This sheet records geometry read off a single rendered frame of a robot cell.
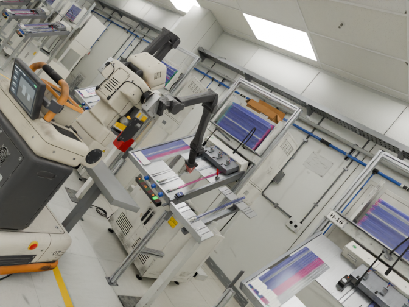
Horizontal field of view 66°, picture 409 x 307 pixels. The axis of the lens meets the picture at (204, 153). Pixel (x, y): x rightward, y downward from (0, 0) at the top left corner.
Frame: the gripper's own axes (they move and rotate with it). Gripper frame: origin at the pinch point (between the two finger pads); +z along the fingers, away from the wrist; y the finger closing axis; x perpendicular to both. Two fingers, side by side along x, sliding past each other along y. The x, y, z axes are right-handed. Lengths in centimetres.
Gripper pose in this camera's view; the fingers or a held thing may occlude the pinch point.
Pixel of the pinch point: (189, 171)
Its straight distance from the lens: 250.4
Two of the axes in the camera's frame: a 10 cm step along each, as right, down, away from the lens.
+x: -7.9, 1.8, -5.9
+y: -5.9, -5.0, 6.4
